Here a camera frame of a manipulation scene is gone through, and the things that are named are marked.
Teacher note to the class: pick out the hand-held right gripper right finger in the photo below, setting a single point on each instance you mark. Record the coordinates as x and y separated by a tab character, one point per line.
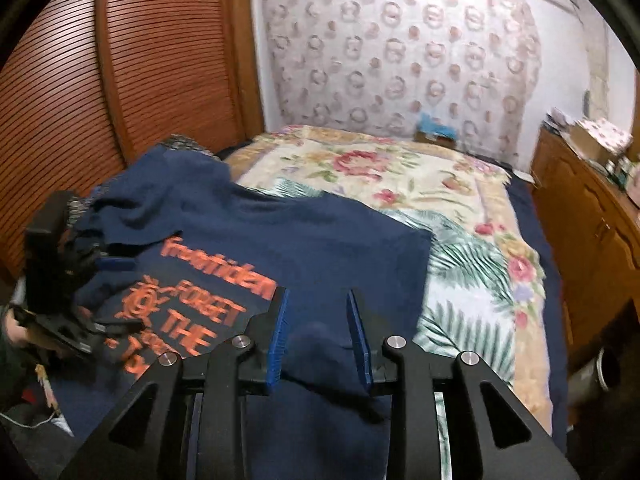
357	340

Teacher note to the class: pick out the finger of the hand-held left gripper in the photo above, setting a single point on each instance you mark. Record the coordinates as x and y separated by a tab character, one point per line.
117	263
117	326

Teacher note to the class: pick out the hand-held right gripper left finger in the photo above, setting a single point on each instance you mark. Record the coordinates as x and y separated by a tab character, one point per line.
280	340

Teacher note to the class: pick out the navy printed T-shirt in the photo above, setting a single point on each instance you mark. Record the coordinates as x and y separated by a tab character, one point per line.
300	240

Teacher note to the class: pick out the person's left hand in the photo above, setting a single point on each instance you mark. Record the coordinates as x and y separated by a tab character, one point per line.
12	331

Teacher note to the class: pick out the leaf-print bed sheet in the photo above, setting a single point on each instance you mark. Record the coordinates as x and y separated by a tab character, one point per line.
465	260

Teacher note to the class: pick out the dark and red clothing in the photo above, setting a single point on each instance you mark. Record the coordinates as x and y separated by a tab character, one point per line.
25	435

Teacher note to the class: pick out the floral blanket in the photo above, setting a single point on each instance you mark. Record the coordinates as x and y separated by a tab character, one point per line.
375	160

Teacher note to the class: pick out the navy bed sheet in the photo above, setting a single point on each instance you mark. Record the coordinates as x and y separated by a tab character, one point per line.
545	270

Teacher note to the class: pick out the wooden louvered wardrobe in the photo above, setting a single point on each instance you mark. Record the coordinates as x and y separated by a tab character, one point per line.
165	60

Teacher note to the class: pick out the small brown box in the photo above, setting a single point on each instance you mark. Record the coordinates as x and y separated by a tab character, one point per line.
432	139

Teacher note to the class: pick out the blue crumpled bag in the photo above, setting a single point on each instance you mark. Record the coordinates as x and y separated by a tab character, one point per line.
436	124

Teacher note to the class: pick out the metal cylinder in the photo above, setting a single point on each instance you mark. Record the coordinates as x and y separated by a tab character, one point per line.
592	377

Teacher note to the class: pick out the wooden cabinet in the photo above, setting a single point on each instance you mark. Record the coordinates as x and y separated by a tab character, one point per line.
590	240

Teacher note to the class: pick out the cardboard box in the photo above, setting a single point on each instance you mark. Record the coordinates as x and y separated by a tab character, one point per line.
582	142

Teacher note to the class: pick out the white printed cloth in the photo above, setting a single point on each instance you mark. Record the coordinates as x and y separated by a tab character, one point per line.
607	132

